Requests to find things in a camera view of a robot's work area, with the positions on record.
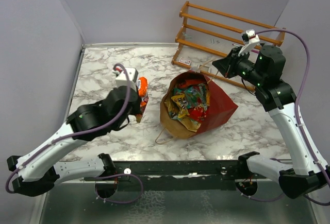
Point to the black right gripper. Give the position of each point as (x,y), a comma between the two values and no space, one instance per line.
(227,66)

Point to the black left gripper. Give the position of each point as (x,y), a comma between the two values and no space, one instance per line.
(136,110)

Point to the orange snack packet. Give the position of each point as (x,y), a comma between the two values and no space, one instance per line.
(142,85)

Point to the red paper bag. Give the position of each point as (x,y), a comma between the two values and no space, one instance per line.
(219,112)

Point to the teal Fox's candy packet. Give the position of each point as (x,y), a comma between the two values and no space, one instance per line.
(195,95)

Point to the yellow M&Ms packet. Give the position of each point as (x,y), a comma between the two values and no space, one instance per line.
(180,101)

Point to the gold chips bag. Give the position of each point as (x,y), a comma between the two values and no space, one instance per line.
(173,110)

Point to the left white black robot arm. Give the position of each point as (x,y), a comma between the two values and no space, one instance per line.
(42,169)

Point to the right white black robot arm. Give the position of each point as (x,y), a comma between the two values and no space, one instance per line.
(305,174)

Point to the small clear plastic cup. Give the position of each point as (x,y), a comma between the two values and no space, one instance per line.
(195,69)

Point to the orange wooden rack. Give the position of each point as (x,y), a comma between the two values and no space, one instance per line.
(207,35)

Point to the red white staples box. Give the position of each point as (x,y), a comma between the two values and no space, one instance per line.
(185,61)

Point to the red snack packet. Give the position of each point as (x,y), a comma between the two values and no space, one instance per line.
(198,113)

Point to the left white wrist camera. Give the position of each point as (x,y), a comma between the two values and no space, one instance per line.
(121,79)

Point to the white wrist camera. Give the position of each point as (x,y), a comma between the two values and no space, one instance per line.
(121,79)
(250,39)

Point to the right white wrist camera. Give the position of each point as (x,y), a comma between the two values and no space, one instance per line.
(250,39)

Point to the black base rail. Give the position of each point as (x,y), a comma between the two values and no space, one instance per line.
(187,175)

